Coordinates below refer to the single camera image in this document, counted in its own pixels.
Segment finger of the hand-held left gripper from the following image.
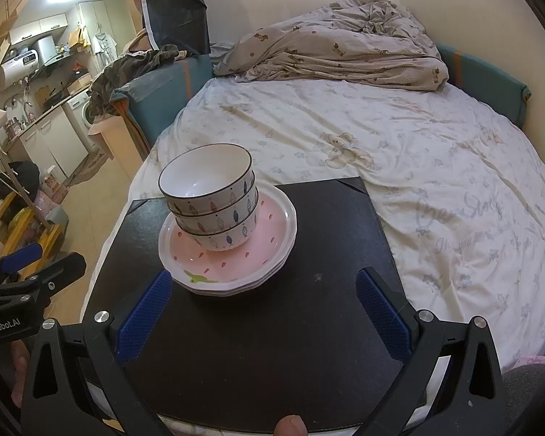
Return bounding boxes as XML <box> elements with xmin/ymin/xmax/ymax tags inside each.
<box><xmin>7</xmin><ymin>251</ymin><xmax>87</xmax><ymax>310</ymax></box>
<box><xmin>0</xmin><ymin>242</ymin><xmax>44</xmax><ymax>278</ymax></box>

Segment white wall cabinets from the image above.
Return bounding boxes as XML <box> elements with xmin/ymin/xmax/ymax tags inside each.
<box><xmin>8</xmin><ymin>13</ymin><xmax>70</xmax><ymax>45</ymax></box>

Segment black board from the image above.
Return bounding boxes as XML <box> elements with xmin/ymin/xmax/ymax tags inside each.
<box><xmin>79</xmin><ymin>176</ymin><xmax>430</xmax><ymax>434</ymax></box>

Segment white washing machine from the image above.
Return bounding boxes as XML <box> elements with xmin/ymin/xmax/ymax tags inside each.
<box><xmin>65</xmin><ymin>90</ymin><xmax>97</xmax><ymax>129</ymax></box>

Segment white cylindrical appliance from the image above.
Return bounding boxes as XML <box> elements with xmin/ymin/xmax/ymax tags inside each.
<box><xmin>33</xmin><ymin>35</ymin><xmax>58</xmax><ymax>63</ymax></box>

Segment black cloth bundle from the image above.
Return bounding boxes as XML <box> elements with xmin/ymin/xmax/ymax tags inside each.
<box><xmin>0</xmin><ymin>161</ymin><xmax>41</xmax><ymax>203</ymax></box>

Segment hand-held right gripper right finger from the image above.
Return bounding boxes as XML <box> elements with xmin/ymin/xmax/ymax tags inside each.
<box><xmin>355</xmin><ymin>268</ymin><xmax>506</xmax><ymax>436</ymax></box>

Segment person's right hand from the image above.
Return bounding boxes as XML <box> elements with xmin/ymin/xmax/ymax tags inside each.
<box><xmin>275</xmin><ymin>415</ymin><xmax>308</xmax><ymax>436</ymax></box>

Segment white leaf print bowl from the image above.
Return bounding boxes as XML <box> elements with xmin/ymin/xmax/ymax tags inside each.
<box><xmin>158</xmin><ymin>144</ymin><xmax>255</xmax><ymax>215</ymax></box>
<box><xmin>176</xmin><ymin>209</ymin><xmax>259</xmax><ymax>252</ymax></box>
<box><xmin>169</xmin><ymin>182</ymin><xmax>259</xmax><ymax>234</ymax></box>

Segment cream wooden cabinet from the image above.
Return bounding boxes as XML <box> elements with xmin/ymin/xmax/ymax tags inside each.
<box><xmin>88</xmin><ymin>116</ymin><xmax>152</xmax><ymax>166</ymax></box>

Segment teal padded bed bumper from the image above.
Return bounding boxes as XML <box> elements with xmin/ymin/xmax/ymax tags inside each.
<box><xmin>110</xmin><ymin>57</ymin><xmax>215</xmax><ymax>157</ymax></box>
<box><xmin>436</xmin><ymin>43</ymin><xmax>530</xmax><ymax>127</ymax></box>

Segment pink strawberry print plate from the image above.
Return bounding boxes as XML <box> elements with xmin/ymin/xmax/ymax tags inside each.
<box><xmin>182</xmin><ymin>250</ymin><xmax>296</xmax><ymax>299</ymax></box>
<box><xmin>173</xmin><ymin>241</ymin><xmax>298</xmax><ymax>292</ymax></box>
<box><xmin>158</xmin><ymin>189</ymin><xmax>298</xmax><ymax>284</ymax></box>

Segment olive clothing pile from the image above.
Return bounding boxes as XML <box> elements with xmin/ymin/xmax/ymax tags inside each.
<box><xmin>88</xmin><ymin>45</ymin><xmax>190</xmax><ymax>117</ymax></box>

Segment white hanging shirt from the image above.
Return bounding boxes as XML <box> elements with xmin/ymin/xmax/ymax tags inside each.
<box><xmin>91</xmin><ymin>31</ymin><xmax>117</xmax><ymax>63</ymax></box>

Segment dark hanging cloth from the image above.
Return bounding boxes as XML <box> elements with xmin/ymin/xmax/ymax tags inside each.
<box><xmin>140</xmin><ymin>0</ymin><xmax>210</xmax><ymax>56</ymax></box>

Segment brown cardboard pieces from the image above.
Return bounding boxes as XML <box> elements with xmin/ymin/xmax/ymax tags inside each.
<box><xmin>67</xmin><ymin>26</ymin><xmax>88</xmax><ymax>52</ymax></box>

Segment bed with white printed sheet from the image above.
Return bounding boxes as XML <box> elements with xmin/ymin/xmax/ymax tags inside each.
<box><xmin>129</xmin><ymin>75</ymin><xmax>545</xmax><ymax>373</ymax></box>

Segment beige bear print quilt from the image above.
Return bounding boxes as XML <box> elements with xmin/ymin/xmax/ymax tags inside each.
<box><xmin>211</xmin><ymin>0</ymin><xmax>450</xmax><ymax>92</ymax></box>

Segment patterned floor rug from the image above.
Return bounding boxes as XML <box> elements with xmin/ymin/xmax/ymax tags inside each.
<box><xmin>66</xmin><ymin>151</ymin><xmax>112</xmax><ymax>188</ymax></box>

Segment person's left hand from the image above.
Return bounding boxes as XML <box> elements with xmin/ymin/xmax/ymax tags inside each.
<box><xmin>0</xmin><ymin>342</ymin><xmax>30</xmax><ymax>403</ymax></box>

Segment yellow wooden rack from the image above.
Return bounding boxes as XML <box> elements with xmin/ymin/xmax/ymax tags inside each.
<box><xmin>0</xmin><ymin>191</ymin><xmax>66</xmax><ymax>280</ymax></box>

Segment person's right leg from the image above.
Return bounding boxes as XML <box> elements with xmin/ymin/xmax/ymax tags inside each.
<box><xmin>500</xmin><ymin>363</ymin><xmax>545</xmax><ymax>436</ymax></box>

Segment grey bin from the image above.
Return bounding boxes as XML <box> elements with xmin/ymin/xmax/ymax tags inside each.
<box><xmin>44</xmin><ymin>206</ymin><xmax>70</xmax><ymax>237</ymax></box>

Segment pink printed box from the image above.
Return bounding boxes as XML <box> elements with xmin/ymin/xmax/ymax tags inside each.
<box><xmin>33</xmin><ymin>167</ymin><xmax>70</xmax><ymax>210</ymax></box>

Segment white water heater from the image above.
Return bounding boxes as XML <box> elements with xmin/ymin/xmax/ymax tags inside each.
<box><xmin>0</xmin><ymin>49</ymin><xmax>43</xmax><ymax>92</ymax></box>

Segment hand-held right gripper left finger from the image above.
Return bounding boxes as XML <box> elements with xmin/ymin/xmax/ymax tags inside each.
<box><xmin>20</xmin><ymin>269</ymin><xmax>174</xmax><ymax>436</ymax></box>

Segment white kitchen base cabinets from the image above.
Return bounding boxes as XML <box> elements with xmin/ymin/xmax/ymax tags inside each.
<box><xmin>17</xmin><ymin>108</ymin><xmax>90</xmax><ymax>180</ymax></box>

